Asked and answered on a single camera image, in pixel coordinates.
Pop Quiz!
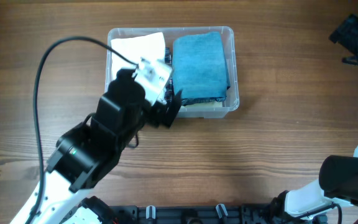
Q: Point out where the plaid cloth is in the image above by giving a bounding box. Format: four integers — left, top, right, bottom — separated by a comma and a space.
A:
164, 47, 174, 105

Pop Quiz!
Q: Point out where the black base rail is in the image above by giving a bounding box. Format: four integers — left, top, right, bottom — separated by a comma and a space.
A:
82, 195, 328, 224

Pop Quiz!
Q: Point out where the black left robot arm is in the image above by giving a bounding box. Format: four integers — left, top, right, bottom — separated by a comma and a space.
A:
12, 68, 181, 223

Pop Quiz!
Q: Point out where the clear plastic storage bin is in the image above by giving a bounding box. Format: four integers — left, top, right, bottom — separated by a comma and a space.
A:
108, 26, 240, 119

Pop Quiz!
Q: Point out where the white cloth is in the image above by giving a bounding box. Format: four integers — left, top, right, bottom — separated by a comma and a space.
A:
106, 29, 166, 84

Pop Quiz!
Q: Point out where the blue cloth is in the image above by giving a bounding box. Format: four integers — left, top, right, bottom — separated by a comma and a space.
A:
172, 32, 231, 106

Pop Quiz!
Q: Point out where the cream cloth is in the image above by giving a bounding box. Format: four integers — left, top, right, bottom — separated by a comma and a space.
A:
182, 101, 223, 108

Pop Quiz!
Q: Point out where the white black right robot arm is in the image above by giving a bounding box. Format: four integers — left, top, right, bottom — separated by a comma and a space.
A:
266, 14, 358, 223

